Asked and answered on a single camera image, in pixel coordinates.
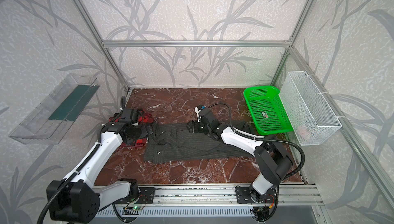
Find grey pinstriped long sleeve shirt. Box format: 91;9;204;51
144;122;252;164

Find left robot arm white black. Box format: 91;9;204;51
38;108;155;224

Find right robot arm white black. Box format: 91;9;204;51
187;105;293;203

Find red black plaid folded shirt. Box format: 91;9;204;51
118;108;155;148

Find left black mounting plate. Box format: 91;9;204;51
135;187;156;204

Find black mounting plate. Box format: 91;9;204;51
135;187;156;204
235;186;277;204

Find green plastic basket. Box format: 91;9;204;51
243;85;293;136

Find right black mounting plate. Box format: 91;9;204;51
235;186;277;204

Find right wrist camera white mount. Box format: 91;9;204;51
195;105;208;122

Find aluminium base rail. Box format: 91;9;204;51
69;183;324;208

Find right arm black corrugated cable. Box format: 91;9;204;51
207;102;306;181

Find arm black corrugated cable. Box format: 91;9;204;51
207;102;306;181
36;96;127;224

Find clear plastic wall tray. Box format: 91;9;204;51
9;74;100;145

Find aluminium horizontal frame bar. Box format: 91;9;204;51
102;40;290;48

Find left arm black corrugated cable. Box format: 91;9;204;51
36;96;127;224

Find white wire mesh basket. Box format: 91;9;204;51
279;71;342;146

